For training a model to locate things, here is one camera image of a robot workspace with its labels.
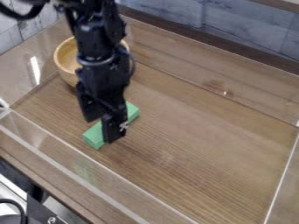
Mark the black metal bracket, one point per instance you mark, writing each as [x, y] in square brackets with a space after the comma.
[39, 214]

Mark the green rectangular block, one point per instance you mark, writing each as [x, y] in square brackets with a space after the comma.
[94, 137]

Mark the clear acrylic enclosure wall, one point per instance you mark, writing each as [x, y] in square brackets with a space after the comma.
[206, 153]

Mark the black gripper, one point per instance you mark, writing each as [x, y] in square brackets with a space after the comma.
[100, 95]

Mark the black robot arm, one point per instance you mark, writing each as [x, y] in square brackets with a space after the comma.
[94, 20]

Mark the wooden bowl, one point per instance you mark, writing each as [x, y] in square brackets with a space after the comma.
[67, 63]

